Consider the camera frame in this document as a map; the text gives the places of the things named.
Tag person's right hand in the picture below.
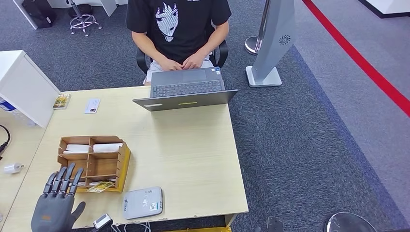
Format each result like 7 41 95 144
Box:
159 58 184 72

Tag person's left hand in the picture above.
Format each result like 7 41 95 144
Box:
182 53 205 71

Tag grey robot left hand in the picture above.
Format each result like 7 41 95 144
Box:
31 162 87 232

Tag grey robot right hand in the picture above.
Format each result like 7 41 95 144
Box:
266 216 284 232

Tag yellow printed room key card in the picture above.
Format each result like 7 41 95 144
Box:
86 181 116 194

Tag white ID card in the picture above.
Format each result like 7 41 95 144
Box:
84 98 101 115

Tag person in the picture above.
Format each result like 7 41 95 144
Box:
125 0 232 86

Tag white card stack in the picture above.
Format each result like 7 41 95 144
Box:
93 143 124 153
63 144 91 155

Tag wooden card organiser box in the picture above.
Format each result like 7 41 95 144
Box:
57 135 132 194

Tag grey white card reader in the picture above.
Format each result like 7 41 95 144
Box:
122 187 164 220

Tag hotel card with yellow picture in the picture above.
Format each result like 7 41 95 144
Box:
53 93 72 110

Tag dark grey laptop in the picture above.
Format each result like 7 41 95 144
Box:
132 67 239 112

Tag white power adapter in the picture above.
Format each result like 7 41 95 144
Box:
3 162 25 175

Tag yellow box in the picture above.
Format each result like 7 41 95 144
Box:
166 227 232 232

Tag chrome round dome base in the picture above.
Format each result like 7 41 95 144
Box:
325 212 379 232

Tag white office desk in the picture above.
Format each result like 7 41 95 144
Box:
12 0 129 30

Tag silver kiosk stand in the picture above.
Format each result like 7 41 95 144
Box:
245 0 297 88

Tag chrome stool base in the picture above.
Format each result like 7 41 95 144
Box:
65 0 103 37

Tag clear bottle with blue label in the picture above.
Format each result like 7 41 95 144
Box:
0 98 36 128

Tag white cabinet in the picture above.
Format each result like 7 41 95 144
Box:
0 50 61 129

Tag black bag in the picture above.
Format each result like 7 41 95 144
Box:
21 0 58 29

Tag white platform with black edge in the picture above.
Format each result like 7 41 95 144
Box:
356 0 410 19

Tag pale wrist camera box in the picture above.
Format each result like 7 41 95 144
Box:
93 213 113 230

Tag chrome stanchion post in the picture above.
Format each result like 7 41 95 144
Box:
244 0 271 57

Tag black cable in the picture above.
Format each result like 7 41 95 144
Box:
0 124 12 157

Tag white cables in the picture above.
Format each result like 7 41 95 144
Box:
110 222 151 232

